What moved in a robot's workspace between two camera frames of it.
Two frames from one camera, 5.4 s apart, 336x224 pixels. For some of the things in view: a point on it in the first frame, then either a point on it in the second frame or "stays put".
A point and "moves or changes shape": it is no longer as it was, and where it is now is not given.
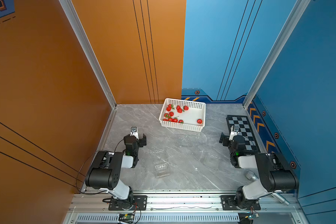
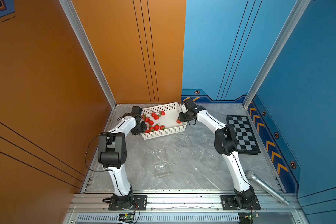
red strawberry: x=178 y=109 -> x=156 y=117
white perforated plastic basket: x=183 y=115 moves or changes shape
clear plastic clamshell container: x=162 y=164 stays put
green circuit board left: x=126 y=218 stays put
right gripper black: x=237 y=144 -> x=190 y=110
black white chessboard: x=246 y=130 stays put
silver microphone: x=252 y=176 stays put
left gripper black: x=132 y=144 -> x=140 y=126
